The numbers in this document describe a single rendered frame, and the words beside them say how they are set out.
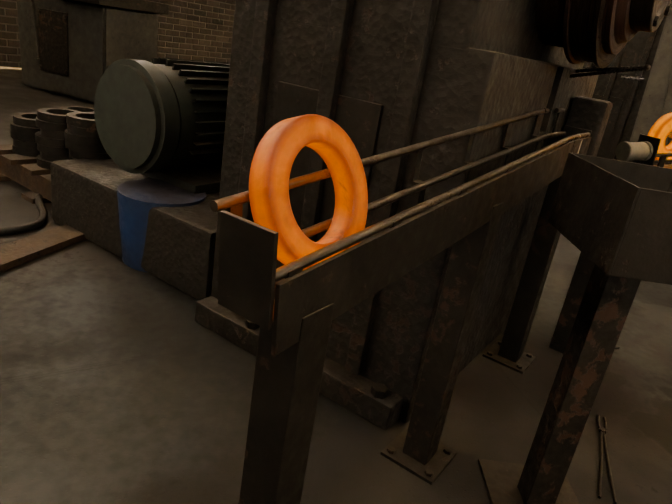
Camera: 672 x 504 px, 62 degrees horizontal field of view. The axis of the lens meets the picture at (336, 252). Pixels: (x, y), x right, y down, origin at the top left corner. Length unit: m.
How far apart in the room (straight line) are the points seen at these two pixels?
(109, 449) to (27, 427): 0.19
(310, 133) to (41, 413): 0.97
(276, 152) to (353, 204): 0.15
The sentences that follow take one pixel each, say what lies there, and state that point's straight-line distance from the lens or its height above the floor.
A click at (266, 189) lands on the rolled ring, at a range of 0.59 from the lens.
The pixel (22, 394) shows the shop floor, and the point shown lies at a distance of 1.48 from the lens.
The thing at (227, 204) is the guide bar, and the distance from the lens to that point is 0.59.
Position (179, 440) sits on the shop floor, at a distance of 1.31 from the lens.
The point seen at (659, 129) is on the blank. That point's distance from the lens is 1.96.
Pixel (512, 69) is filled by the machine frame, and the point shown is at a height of 0.84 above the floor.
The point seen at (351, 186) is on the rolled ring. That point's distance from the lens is 0.71.
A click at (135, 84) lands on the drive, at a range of 1.99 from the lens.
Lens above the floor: 0.85
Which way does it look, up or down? 21 degrees down
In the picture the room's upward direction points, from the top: 9 degrees clockwise
